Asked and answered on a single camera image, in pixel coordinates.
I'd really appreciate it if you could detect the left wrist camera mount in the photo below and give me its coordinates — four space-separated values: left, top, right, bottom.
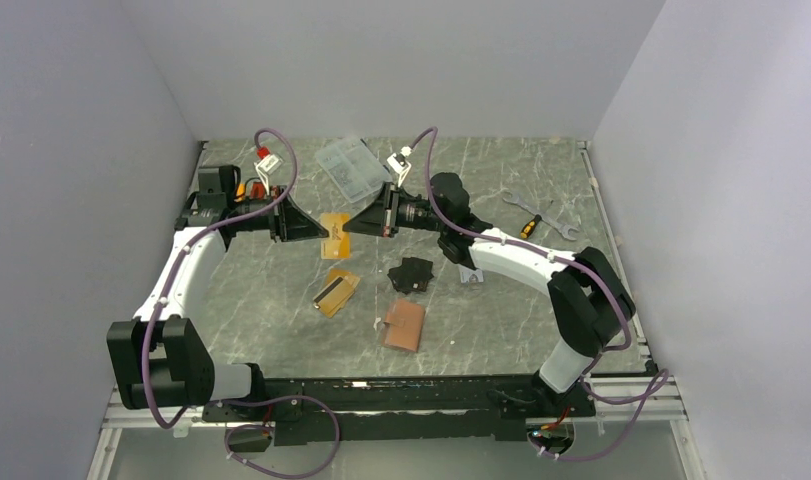
254 146 283 194

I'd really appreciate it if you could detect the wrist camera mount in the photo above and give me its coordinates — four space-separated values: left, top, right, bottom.
386 146 413 188
254 146 283 194

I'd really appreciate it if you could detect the black card stack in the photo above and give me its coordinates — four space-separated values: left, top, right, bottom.
387 257 434 294

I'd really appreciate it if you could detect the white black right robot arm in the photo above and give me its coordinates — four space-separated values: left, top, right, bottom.
343 172 637 415

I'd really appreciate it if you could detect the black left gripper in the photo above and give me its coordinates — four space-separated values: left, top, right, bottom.
229 185 329 242

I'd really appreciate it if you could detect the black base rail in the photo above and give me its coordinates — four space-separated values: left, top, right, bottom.
202 374 596 446

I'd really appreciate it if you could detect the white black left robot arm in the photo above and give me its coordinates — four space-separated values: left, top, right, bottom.
106 165 328 420

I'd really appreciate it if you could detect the silver open end wrench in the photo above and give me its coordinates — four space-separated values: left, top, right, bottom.
502 190 578 241

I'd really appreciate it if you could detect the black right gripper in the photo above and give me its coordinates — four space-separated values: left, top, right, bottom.
342 183 447 239

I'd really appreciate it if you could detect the clear plastic screw box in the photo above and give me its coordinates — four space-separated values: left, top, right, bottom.
314 137 392 203

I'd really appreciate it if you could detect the silver VIP card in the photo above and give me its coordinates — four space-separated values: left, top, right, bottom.
458 265 484 284

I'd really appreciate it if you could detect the gold VIP card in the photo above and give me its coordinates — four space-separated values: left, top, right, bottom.
320 212 351 260

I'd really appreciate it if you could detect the tan leather card holder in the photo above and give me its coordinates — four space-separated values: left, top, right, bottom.
381 299 426 353

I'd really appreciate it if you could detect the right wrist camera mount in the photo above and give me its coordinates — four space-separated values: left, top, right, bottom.
386 146 413 188

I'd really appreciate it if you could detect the yellow black screwdriver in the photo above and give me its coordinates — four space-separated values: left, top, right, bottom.
519 201 553 239

